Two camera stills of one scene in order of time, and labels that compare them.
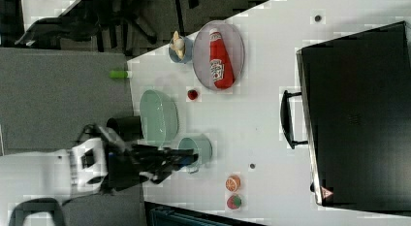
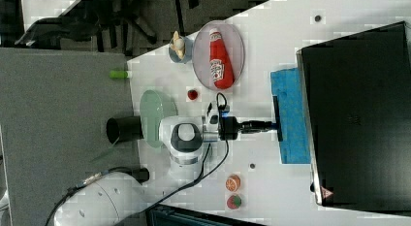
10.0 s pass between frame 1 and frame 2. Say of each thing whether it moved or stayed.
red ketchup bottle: stayed
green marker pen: stayed
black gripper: moved
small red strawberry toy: stayed
